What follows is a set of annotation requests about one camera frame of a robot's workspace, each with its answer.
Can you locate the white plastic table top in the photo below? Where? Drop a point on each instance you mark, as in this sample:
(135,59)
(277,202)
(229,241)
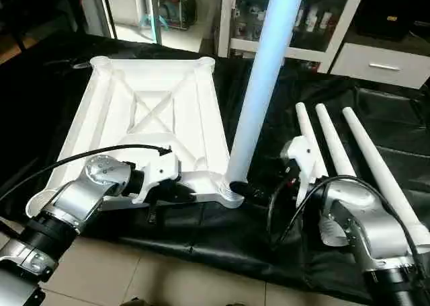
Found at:
(154,104)

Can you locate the white plastic table leg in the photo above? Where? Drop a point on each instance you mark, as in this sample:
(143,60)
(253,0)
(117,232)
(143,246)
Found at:
(308,131)
(262,84)
(383,165)
(334,141)

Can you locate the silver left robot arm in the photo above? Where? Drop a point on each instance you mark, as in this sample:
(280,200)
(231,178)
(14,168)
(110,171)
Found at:
(74,198)

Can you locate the black mat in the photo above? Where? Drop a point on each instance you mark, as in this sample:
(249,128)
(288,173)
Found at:
(40,118)

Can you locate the white drawer unit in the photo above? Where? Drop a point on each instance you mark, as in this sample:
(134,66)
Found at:
(383,67)

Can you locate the white glass-door cabinet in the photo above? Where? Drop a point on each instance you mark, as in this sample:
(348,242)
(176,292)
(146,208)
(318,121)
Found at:
(248,23)

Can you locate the dark storage box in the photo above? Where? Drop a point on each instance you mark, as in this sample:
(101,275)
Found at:
(178,9)

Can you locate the black box yellow label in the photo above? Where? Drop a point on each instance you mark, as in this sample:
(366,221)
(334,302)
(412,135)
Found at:
(386,10)

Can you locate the light blue metal frame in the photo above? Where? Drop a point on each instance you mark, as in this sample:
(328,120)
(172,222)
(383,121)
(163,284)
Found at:
(153,7)

